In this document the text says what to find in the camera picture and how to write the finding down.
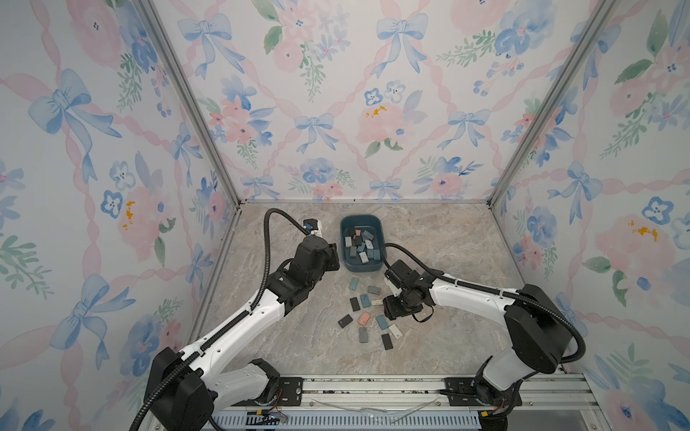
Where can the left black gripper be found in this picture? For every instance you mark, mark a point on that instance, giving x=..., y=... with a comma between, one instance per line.
x=332, y=257

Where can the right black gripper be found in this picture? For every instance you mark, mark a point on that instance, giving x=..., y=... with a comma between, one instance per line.
x=391, y=311

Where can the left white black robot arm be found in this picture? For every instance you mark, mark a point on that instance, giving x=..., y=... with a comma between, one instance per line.
x=186, y=388

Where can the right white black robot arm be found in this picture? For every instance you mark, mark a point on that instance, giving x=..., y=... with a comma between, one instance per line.
x=541, y=337

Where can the teal eraser lower centre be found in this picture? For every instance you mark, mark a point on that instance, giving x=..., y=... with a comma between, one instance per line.
x=382, y=322

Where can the dark teal storage box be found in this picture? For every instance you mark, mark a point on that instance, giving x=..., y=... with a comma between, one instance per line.
x=362, y=241

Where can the black eraser bottom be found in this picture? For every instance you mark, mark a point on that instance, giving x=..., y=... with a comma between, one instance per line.
x=387, y=341

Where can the pink eraser centre lower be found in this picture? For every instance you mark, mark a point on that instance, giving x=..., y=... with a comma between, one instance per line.
x=364, y=319

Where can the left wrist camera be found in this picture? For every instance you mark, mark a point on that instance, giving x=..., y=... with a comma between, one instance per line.
x=313, y=226

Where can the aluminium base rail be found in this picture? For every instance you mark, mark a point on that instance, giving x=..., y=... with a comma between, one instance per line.
x=412, y=402

